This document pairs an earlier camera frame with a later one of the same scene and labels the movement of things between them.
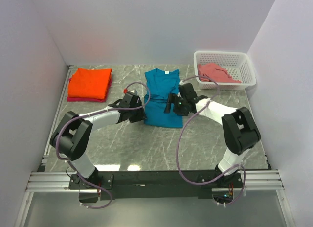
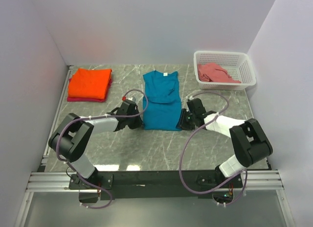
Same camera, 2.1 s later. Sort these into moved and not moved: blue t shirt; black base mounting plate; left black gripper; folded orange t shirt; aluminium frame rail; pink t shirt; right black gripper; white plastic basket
Moved: left black gripper; right black gripper; blue t shirt
Not moved: black base mounting plate; pink t shirt; folded orange t shirt; white plastic basket; aluminium frame rail
